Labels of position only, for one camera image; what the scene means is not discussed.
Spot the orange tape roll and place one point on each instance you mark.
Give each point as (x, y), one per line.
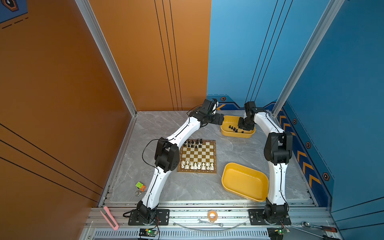
(212, 216)

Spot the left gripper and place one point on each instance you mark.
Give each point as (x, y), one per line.
(221, 118)

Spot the green circuit board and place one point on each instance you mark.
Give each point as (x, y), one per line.
(148, 234)

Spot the yellow tray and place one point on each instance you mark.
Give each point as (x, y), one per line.
(230, 128)
(245, 182)

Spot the wooden chess board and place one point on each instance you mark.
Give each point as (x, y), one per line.
(198, 156)

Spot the pink tool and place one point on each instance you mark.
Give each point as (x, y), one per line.
(106, 213)

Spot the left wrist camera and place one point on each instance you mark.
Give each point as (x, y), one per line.
(216, 103)

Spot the orange green small box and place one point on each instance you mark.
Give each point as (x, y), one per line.
(140, 186)

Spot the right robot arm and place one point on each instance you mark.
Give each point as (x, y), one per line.
(278, 151)

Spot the aluminium corner post left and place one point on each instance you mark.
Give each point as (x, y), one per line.
(101, 42)

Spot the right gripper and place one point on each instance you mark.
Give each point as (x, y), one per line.
(241, 126)

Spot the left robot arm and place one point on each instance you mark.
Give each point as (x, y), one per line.
(167, 154)

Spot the aluminium corner post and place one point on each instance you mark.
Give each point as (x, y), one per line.
(101, 42)
(318, 34)

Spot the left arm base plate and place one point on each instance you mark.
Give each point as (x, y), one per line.
(159, 218)

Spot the aluminium corner post right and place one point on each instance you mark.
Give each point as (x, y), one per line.
(318, 34)

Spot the red handled ratchet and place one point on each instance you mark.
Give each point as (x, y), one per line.
(324, 228)

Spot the silver wrench on rail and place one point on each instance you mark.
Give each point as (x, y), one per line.
(210, 223)

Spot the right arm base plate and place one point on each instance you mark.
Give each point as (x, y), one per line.
(259, 217)

